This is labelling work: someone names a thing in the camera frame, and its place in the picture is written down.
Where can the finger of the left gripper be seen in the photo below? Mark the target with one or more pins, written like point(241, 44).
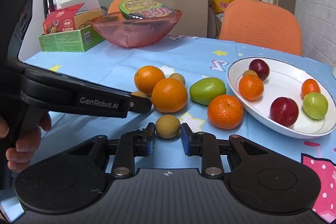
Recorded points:
point(139, 104)

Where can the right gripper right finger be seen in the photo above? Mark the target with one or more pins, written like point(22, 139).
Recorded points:
point(204, 145)

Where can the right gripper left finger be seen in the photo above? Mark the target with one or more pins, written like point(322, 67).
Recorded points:
point(132, 144)

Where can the large orange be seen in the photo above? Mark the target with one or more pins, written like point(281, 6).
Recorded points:
point(147, 77)
point(169, 96)

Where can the longan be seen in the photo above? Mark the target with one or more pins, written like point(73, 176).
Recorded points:
point(250, 72)
point(178, 77)
point(167, 126)

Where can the mandarin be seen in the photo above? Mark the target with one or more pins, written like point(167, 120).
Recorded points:
point(225, 112)
point(310, 85)
point(251, 87)

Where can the large green apple front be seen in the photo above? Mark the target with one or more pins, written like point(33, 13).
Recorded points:
point(205, 90)

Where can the dark red plum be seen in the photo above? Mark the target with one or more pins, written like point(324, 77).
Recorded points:
point(284, 111)
point(260, 67)

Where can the green apple back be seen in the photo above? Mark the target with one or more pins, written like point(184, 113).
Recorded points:
point(315, 105)

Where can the person's left hand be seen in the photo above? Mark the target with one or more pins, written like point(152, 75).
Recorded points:
point(19, 157)

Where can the pink glass bowl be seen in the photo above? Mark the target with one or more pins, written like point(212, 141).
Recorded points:
point(134, 33)

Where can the green cardboard box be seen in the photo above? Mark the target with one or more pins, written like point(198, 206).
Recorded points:
point(70, 41)

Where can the red snack box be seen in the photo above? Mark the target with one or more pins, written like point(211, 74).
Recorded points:
point(66, 19)

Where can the instant noodle cup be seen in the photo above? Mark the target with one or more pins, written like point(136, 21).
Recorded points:
point(144, 9)

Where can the white paper in box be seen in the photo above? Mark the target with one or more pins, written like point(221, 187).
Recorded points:
point(87, 5)

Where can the brown cardboard box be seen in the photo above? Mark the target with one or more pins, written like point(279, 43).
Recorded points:
point(181, 8)

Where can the white thermos jug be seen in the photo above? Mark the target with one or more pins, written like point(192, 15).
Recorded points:
point(334, 72)

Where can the orange chair near wall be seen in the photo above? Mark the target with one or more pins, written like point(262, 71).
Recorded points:
point(261, 24)

